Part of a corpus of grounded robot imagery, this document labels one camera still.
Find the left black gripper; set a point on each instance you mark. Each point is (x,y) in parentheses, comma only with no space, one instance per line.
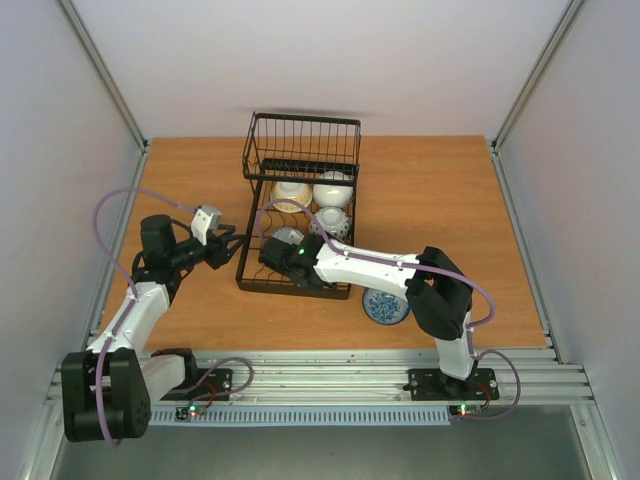
(220,252)

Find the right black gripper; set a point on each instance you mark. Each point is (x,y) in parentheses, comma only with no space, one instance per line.
(273,253)

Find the red geometric patterned bowl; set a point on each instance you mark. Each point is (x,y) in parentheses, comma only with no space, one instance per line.
(288,235)

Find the blue yellow patterned bowl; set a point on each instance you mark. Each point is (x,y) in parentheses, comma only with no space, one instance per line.
(284,191)

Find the white bowl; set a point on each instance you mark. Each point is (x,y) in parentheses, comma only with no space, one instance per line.
(333,195)

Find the blue floral patterned bowl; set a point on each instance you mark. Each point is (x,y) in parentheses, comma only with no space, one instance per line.
(384,308)

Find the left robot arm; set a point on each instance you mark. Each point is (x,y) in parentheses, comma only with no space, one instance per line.
(107,392)

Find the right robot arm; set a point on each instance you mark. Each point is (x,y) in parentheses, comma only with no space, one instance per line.
(429,282)

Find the left small circuit board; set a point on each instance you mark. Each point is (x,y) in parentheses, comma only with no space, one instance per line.
(189,413)

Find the small circuit board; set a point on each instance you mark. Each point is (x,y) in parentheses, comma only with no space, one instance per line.
(465,410)
(189,413)

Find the right small circuit board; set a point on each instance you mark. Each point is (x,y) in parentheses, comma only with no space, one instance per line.
(465,410)

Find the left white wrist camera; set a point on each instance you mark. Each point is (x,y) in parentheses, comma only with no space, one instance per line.
(206,218)

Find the black wire dish rack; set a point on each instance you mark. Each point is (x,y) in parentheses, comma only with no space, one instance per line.
(293,148)

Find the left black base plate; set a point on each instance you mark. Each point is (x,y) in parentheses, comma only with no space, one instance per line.
(219,381)

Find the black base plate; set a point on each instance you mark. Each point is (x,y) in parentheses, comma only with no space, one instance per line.
(219,381)
(433,385)

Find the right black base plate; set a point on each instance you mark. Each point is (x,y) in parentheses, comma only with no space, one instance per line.
(433,385)

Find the light blue slotted cable duct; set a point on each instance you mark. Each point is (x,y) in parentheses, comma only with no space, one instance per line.
(285,416)

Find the aluminium frame rail base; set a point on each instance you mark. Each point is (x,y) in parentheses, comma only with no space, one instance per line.
(323,377)

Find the left aluminium corner post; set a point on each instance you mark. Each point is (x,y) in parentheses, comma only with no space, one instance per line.
(77,25)

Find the aluminium corner post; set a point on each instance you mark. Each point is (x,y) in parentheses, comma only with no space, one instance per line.
(77,25)
(544,60)

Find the right aluminium corner post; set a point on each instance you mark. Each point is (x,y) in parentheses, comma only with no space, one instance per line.
(544,60)

